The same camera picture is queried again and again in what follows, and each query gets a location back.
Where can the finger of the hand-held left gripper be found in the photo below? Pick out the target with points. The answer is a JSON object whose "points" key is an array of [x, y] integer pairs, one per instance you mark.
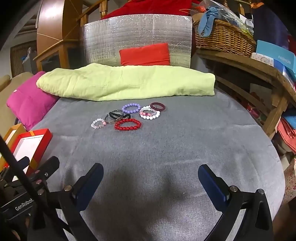
{"points": [[49, 165], [23, 162]]}

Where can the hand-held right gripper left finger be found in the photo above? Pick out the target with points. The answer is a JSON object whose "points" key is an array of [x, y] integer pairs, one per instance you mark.
{"points": [[92, 183]]}

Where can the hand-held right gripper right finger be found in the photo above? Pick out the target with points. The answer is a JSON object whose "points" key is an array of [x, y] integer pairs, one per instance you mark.
{"points": [[211, 184]]}

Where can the red cardboard box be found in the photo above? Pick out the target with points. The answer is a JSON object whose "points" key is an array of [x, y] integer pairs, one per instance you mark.
{"points": [[30, 143]]}

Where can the silver bangle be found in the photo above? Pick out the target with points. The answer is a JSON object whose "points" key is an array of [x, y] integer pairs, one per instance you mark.
{"points": [[108, 120]]}

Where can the maroon bangle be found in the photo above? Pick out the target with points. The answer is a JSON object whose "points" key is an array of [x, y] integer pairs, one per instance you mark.
{"points": [[161, 109]]}

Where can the orange cardboard box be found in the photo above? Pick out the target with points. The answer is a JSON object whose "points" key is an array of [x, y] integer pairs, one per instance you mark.
{"points": [[9, 135]]}

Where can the pink cushion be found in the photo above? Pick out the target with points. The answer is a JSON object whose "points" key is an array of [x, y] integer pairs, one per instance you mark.
{"points": [[30, 104]]}

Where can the grey blanket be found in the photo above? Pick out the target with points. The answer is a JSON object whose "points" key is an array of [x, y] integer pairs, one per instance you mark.
{"points": [[152, 150]]}

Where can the stack of red paper bags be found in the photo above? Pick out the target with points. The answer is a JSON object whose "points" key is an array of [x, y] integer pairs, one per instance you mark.
{"points": [[286, 134]]}

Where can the folded light green cloth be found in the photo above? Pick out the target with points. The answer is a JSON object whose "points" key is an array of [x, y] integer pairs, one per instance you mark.
{"points": [[129, 81]]}

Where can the wooden shelf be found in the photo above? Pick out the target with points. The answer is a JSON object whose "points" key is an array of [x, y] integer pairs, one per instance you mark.
{"points": [[254, 67]]}

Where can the small white patterned box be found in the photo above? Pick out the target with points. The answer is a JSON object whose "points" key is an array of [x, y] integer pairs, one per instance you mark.
{"points": [[262, 59]]}

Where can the small red cushion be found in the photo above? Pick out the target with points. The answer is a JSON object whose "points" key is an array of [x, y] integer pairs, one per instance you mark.
{"points": [[145, 54]]}

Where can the wooden cabinet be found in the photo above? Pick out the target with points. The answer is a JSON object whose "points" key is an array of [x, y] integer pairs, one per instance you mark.
{"points": [[53, 20]]}

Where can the wicker basket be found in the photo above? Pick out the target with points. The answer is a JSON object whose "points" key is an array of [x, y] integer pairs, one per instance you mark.
{"points": [[222, 39]]}

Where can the light blue box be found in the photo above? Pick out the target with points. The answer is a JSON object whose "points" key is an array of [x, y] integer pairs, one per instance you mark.
{"points": [[275, 52]]}

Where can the silver foil panel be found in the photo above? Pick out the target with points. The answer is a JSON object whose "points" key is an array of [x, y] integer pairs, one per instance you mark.
{"points": [[138, 30]]}

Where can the wooden chair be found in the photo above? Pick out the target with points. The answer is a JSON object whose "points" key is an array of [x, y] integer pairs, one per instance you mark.
{"points": [[92, 8]]}

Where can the blue cloth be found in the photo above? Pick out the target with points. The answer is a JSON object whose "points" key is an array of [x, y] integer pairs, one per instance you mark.
{"points": [[208, 20]]}

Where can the dark blue bag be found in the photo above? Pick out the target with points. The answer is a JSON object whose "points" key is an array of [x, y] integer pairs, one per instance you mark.
{"points": [[270, 20]]}

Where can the red blanket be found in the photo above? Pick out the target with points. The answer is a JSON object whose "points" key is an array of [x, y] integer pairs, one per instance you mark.
{"points": [[148, 8]]}

